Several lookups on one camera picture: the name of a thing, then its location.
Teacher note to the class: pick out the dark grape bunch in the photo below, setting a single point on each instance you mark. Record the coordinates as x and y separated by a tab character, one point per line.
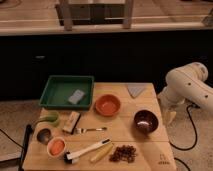
123	153

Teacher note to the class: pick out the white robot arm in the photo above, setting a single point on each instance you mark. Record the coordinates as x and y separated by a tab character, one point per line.
185	83

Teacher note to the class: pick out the red bowl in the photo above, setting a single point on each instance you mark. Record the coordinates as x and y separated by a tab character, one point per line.
107	105

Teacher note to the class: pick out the dark brown bowl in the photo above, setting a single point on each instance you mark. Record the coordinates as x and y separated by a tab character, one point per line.
146	121

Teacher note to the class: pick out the grey triangular cloth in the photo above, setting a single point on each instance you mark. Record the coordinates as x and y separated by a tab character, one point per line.
135	90

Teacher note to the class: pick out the grey sponge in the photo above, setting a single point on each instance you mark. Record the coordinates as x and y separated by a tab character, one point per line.
76	97

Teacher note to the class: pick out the wooden block eraser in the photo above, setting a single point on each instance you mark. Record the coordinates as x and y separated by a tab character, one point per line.
71	122

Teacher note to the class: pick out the green plastic tray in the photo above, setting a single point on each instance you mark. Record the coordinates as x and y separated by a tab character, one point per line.
59	88

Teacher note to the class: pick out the silver fork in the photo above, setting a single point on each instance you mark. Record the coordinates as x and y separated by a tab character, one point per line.
84	130

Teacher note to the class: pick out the yellow corn cob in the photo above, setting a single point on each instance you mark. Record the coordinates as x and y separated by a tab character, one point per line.
104	151

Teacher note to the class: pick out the white cup orange inside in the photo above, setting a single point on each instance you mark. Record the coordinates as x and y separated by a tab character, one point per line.
56	147

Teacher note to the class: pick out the black bar left edge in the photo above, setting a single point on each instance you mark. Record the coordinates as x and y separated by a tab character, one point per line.
28	132

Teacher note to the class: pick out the wooden chair frame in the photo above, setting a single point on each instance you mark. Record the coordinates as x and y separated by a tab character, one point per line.
92	14

